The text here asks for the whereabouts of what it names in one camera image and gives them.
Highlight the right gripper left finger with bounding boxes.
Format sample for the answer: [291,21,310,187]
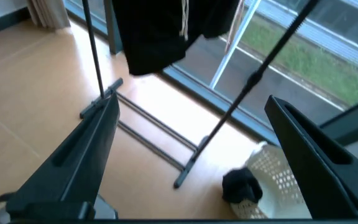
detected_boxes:
[5,93,121,220]

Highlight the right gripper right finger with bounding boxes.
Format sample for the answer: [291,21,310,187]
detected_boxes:
[264,95,358,218]

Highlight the heap of clothes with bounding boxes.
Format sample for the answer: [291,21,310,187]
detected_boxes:
[221,167,264,205]

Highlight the black shorts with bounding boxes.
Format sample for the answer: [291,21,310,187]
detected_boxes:
[111,0,241,77]

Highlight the white laundry basket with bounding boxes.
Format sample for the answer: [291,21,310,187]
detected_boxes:
[229,141,313,220]

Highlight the black clothes rack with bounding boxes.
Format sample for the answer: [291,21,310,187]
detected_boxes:
[79,0,320,190]

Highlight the window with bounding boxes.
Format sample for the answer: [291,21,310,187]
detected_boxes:
[63,0,358,175]

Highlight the beige curtain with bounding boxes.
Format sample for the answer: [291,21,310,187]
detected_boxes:
[26,0,72,30]

